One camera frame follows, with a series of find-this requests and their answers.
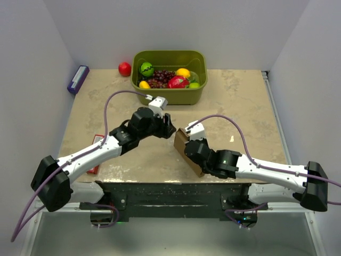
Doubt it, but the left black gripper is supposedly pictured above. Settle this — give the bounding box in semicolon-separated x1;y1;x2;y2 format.
139;112;176;140

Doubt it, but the brown cardboard box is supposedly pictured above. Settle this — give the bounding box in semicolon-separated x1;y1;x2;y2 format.
173;127;206;178

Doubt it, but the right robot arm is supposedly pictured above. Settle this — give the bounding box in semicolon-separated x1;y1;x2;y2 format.
184;140;328;212

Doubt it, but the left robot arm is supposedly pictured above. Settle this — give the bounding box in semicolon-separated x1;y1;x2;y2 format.
31;107;176;212

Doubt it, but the red flat box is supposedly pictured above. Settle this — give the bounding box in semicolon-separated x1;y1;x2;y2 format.
86;134;104;175

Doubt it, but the purple flat box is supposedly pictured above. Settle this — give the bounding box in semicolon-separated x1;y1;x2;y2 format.
67;65;90;95

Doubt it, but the red dragon fruit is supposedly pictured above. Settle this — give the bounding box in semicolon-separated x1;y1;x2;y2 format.
167;76;190;89

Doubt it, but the purple grape bunch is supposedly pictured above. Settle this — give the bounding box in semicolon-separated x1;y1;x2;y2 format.
147;70;175;89

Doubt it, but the green lime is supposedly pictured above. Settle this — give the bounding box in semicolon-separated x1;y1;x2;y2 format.
188;82;201;89

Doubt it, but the small yellow fruit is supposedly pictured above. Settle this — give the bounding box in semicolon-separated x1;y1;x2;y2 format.
139;81;150;89

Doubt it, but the yellow lemon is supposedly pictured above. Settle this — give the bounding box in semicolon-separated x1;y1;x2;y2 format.
176;68;191;78

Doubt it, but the green striped ball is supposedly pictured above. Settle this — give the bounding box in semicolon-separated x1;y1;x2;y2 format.
139;62;154;77

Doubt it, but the green plastic bin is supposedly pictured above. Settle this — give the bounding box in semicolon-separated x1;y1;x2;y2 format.
131;50;207;105

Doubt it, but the red apple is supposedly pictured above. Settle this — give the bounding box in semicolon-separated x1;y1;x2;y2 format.
118;62;132;77

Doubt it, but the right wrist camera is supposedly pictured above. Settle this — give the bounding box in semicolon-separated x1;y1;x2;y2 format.
184;120;206;141

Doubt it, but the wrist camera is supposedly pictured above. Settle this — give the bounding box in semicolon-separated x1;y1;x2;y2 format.
145;94;168;118
184;120;206;141

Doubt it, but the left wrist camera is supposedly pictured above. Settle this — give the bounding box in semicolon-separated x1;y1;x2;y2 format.
145;94;168;118

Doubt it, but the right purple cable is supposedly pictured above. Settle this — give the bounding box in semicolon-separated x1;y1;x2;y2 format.
186;114;341;230

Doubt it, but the purple cable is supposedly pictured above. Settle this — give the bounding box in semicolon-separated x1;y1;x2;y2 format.
10;90;154;243
186;114;341;230

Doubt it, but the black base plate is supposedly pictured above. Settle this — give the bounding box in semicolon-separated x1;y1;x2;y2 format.
80;182;258;228

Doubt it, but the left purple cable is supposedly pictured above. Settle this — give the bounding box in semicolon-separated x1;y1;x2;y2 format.
10;90;154;243

